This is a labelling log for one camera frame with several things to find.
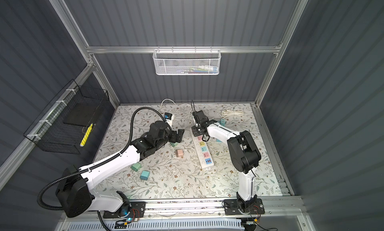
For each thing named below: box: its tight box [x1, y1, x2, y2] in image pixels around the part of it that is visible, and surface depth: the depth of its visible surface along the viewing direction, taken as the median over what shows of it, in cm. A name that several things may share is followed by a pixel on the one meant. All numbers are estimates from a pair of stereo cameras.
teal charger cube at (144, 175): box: [139, 170, 150, 181], surface depth 85 cm
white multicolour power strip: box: [189, 128, 215, 170], surface depth 92 cm
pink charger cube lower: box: [176, 149, 184, 158], surface depth 93 cm
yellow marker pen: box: [79, 123, 93, 147], surface depth 70 cm
